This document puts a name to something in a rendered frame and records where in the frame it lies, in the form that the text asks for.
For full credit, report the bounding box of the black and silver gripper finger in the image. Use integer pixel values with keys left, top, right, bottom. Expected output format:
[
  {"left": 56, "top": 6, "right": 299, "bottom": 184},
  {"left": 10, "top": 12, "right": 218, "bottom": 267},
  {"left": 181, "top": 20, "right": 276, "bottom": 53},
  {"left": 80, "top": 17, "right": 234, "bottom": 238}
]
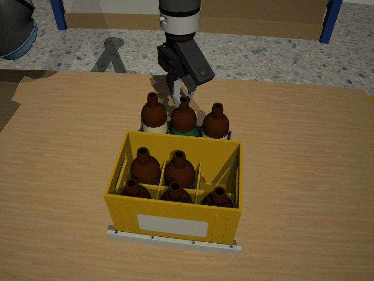
[
  {"left": 166, "top": 68, "right": 182, "bottom": 108},
  {"left": 182, "top": 74, "right": 197, "bottom": 103}
]

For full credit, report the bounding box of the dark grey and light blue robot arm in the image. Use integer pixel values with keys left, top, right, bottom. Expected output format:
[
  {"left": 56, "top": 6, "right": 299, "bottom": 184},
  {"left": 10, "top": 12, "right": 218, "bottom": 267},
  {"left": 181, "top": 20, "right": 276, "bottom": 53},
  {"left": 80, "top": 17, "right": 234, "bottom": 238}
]
[{"left": 0, "top": 0, "right": 215, "bottom": 86}]

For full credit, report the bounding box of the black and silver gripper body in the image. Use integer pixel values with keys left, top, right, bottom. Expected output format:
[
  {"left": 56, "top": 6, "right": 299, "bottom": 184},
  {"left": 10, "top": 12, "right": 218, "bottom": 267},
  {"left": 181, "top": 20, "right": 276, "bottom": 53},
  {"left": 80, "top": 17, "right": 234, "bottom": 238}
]
[{"left": 157, "top": 32, "right": 196, "bottom": 79}]

